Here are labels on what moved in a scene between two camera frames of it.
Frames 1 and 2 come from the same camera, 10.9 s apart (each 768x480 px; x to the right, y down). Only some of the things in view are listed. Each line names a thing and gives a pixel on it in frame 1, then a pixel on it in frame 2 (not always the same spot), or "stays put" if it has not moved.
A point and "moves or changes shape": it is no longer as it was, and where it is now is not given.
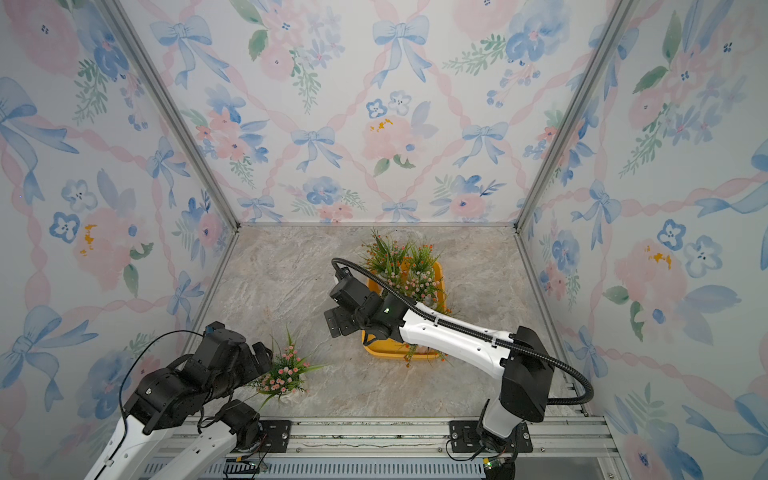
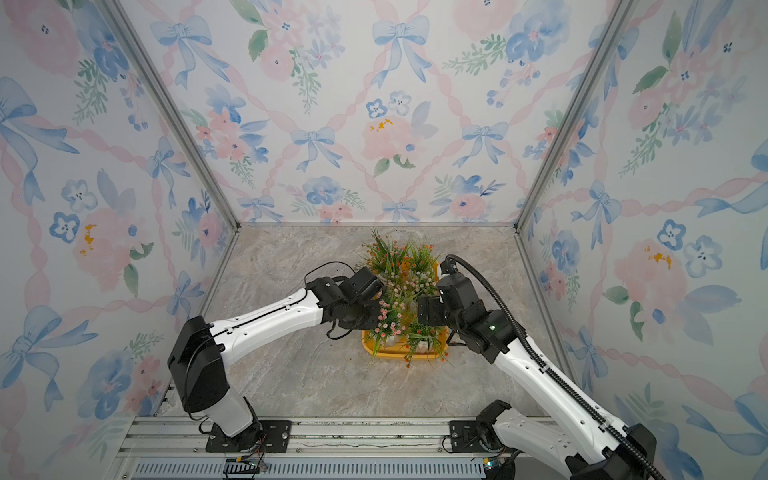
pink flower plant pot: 402,281 stays put
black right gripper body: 338,314 → 436,301
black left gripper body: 253,365 → 365,317
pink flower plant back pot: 423,286 stays put
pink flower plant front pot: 286,381 moves or changes shape
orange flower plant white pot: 422,259 stays put
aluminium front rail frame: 575,448 stays put
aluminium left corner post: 172,103 stays put
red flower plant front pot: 409,351 stays put
